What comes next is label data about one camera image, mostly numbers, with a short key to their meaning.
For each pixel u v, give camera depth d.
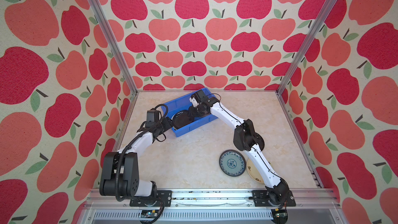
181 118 1.01
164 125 0.82
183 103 1.04
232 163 0.86
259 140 0.93
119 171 0.42
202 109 0.79
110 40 0.90
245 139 0.67
